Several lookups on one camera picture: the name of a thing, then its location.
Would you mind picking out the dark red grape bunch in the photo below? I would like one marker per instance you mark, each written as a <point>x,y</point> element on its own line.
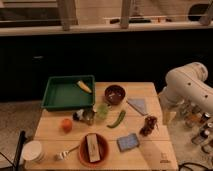
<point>149,124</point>

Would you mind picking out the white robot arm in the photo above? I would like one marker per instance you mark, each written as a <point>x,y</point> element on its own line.
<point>186,83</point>

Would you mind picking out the orange plate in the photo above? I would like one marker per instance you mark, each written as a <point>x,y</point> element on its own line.
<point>83,152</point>

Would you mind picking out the grey triangular cloth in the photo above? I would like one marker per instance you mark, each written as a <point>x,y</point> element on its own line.
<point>139,105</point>

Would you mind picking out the wooden block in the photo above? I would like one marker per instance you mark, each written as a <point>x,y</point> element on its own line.
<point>93,148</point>

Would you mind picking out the blue sponge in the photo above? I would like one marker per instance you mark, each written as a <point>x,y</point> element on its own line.
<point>128,142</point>

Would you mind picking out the green plastic tray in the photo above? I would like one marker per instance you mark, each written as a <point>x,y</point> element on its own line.
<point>63,93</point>

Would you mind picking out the black and white toy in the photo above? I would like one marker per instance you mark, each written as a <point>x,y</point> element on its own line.
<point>78,115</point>

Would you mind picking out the green chili pepper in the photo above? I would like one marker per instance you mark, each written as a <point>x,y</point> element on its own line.
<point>118,120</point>

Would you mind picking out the purple bowl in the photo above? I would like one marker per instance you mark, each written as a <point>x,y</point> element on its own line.
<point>114,94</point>

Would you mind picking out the green cup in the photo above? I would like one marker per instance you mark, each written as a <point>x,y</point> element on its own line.
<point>102,111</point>

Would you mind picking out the spice bottle rack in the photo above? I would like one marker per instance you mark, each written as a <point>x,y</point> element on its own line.
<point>195,125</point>

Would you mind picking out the yellow corn cob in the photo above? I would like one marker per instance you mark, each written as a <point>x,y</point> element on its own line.
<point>84,87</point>

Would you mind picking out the orange fruit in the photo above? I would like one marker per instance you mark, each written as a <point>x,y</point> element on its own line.
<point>66,125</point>

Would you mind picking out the metal measuring cup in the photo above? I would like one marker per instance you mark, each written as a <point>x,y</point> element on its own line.
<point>88,116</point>

